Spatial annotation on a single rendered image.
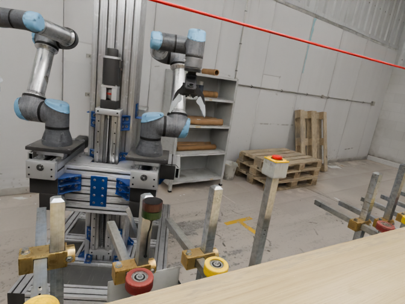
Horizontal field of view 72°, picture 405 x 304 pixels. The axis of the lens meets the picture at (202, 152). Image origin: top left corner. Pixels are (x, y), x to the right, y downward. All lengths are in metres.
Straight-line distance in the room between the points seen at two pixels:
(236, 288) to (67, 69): 2.98
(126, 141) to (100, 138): 0.15
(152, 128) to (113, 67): 0.38
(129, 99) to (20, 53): 1.88
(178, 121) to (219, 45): 2.86
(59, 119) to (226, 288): 1.17
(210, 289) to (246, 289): 0.11
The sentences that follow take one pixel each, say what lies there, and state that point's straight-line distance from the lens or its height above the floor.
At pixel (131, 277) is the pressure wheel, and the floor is 0.91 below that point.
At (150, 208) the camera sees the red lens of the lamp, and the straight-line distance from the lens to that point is 0.84.
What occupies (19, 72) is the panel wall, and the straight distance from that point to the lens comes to 3.42.
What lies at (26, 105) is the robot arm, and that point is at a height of 1.23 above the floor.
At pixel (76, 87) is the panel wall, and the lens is 3.49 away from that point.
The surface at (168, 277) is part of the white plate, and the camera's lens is 1.14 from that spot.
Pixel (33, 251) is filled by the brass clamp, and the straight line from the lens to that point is 0.92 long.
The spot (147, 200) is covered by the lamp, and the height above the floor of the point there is 1.11.
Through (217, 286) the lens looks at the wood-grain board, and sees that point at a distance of 0.91.
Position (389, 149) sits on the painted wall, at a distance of 8.70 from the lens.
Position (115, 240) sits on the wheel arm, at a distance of 1.14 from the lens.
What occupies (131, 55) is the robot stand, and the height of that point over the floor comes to 1.56.
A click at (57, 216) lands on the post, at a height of 1.08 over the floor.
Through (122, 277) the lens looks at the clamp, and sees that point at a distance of 1.00.
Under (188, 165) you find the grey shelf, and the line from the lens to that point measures 4.30.
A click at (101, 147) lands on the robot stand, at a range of 1.71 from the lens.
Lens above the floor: 1.48
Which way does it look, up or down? 14 degrees down
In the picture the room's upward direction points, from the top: 8 degrees clockwise
